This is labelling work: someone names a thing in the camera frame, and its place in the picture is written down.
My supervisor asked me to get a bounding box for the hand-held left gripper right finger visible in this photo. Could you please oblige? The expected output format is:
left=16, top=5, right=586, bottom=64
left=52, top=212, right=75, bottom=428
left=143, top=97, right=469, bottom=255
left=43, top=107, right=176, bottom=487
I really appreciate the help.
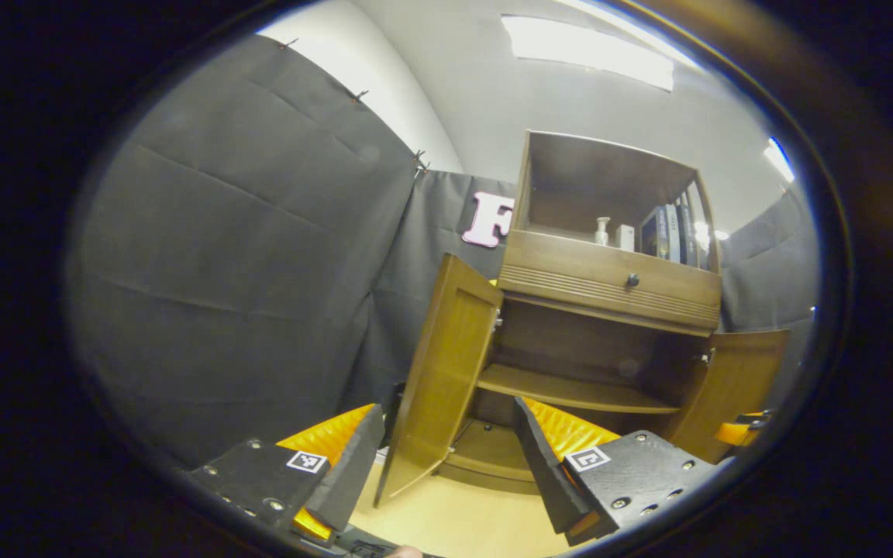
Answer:
left=512, top=396, right=720, bottom=548

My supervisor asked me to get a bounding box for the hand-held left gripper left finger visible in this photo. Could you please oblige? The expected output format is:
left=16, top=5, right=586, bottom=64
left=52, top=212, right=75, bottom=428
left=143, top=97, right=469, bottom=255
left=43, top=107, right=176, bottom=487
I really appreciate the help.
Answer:
left=189, top=402, right=387, bottom=543

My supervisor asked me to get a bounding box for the wooden shoe cabinet door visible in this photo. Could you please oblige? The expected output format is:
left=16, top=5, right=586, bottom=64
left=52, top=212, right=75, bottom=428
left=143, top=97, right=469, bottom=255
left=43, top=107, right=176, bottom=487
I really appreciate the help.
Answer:
left=660, top=329, right=792, bottom=464
left=375, top=253, right=504, bottom=508

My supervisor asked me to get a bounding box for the wooden double-door shoe cabinet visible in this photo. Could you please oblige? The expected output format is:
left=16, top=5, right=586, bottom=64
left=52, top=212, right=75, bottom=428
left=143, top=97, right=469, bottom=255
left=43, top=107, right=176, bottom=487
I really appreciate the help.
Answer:
left=375, top=129, right=792, bottom=508

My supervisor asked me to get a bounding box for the wooden cabinet shelf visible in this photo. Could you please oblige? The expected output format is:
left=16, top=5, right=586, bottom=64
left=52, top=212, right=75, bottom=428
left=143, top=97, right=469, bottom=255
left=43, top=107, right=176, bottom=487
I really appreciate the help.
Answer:
left=478, top=363, right=681, bottom=415

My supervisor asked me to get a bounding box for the wooden cabinet drawer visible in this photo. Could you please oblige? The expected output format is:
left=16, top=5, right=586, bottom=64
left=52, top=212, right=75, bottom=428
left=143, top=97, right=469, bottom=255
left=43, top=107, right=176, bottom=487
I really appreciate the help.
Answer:
left=498, top=229, right=723, bottom=336

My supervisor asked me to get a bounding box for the dark book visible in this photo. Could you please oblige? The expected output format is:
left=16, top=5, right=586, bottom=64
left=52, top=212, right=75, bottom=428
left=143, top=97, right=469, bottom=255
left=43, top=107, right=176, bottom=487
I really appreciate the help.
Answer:
left=678, top=202, right=698, bottom=267

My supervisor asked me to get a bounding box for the grey book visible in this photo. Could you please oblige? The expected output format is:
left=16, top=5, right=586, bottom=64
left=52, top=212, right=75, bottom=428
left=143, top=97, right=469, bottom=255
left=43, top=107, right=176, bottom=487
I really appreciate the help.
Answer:
left=664, top=204, right=681, bottom=263

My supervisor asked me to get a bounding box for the small ceiling light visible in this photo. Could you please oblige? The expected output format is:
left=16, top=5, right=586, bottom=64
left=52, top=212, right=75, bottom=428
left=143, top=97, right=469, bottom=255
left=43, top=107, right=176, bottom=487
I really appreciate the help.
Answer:
left=764, top=137, right=796, bottom=184

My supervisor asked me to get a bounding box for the ceiling light panel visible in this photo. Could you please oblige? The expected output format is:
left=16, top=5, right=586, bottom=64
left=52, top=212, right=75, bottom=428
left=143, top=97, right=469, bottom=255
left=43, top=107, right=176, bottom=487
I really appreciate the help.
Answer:
left=502, top=14, right=676, bottom=92

